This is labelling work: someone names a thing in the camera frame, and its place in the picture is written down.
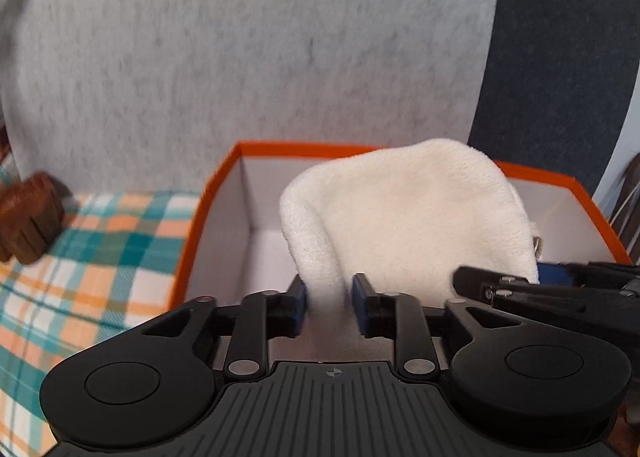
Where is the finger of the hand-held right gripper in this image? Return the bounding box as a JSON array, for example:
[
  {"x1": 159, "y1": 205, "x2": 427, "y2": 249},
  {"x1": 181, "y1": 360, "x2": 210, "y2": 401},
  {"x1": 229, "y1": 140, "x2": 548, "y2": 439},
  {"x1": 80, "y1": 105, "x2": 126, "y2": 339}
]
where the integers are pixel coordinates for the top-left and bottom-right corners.
[
  {"x1": 452, "y1": 265, "x2": 640, "y2": 333},
  {"x1": 537, "y1": 262, "x2": 640, "y2": 288}
]

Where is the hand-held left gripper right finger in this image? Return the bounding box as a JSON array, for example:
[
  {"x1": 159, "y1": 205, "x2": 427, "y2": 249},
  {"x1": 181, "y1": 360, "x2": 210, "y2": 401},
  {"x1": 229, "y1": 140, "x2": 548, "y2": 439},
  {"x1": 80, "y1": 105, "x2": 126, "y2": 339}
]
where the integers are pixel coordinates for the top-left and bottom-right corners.
[{"x1": 351, "y1": 273, "x2": 506, "y2": 383}]

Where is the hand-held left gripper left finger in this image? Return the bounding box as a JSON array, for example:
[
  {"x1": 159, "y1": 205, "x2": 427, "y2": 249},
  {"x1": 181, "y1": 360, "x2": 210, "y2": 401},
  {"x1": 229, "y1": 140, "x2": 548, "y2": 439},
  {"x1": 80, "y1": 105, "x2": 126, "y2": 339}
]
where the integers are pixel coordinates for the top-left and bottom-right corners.
[{"x1": 142, "y1": 274, "x2": 307, "y2": 384}]

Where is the white fluffy cloth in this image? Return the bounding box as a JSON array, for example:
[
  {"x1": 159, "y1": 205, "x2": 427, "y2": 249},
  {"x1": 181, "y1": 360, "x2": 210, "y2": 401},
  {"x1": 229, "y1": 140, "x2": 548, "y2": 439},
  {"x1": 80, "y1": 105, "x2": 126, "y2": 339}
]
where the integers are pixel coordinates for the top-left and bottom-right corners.
[{"x1": 279, "y1": 138, "x2": 542, "y2": 363}]

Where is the orange cardboard box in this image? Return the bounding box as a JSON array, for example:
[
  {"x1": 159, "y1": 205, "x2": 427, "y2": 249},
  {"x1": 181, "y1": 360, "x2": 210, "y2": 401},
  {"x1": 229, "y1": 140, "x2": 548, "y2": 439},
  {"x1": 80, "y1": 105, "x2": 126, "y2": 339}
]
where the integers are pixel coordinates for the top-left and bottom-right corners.
[{"x1": 172, "y1": 140, "x2": 633, "y2": 303}]

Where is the dark wooden chair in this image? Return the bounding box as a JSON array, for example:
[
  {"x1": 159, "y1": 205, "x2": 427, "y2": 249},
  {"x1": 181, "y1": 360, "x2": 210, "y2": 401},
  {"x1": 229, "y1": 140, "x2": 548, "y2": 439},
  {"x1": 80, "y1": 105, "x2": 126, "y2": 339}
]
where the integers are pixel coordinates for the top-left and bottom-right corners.
[{"x1": 607, "y1": 151, "x2": 640, "y2": 265}]

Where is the plaid blanket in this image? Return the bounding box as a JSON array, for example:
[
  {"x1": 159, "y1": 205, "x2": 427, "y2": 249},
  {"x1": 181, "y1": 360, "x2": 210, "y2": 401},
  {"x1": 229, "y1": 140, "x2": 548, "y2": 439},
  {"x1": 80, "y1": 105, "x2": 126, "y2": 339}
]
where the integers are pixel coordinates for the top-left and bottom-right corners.
[{"x1": 0, "y1": 152, "x2": 207, "y2": 457}]

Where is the dark blue cushion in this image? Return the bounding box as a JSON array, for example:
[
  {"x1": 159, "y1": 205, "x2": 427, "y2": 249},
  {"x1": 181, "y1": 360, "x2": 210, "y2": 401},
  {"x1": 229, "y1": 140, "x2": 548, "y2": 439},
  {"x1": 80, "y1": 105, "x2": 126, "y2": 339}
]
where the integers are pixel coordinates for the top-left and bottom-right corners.
[{"x1": 467, "y1": 0, "x2": 640, "y2": 198}]

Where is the light grey cushion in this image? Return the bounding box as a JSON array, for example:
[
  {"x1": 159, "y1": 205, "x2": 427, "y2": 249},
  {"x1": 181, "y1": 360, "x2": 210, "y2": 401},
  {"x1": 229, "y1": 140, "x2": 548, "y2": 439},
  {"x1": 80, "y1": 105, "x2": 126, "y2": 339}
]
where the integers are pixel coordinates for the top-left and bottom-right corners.
[{"x1": 0, "y1": 0, "x2": 503, "y2": 195}]

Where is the brown wooden basket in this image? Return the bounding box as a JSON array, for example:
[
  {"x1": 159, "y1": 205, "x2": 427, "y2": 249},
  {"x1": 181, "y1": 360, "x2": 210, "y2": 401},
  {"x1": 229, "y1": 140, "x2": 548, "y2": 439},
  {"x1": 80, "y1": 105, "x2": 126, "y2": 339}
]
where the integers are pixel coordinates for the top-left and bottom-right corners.
[{"x1": 0, "y1": 172, "x2": 68, "y2": 266}]

